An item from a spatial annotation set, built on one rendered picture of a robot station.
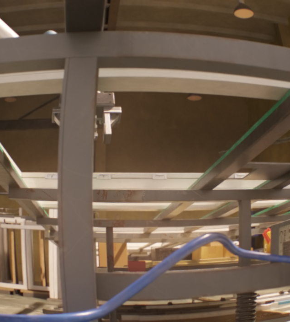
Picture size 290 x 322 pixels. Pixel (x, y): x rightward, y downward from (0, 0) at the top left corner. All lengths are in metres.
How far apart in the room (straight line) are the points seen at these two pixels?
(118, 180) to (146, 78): 1.02
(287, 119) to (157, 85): 0.22
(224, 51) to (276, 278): 0.25
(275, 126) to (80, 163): 0.46
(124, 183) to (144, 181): 0.07
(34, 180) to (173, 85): 1.05
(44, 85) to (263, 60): 0.36
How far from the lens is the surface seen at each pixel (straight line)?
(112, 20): 11.32
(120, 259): 3.62
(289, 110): 0.76
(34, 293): 8.40
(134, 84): 0.74
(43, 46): 0.48
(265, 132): 0.87
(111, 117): 1.10
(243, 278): 0.50
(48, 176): 1.72
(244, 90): 0.77
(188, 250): 0.35
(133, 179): 1.71
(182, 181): 1.73
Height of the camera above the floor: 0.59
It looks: 12 degrees up
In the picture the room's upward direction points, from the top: 1 degrees counter-clockwise
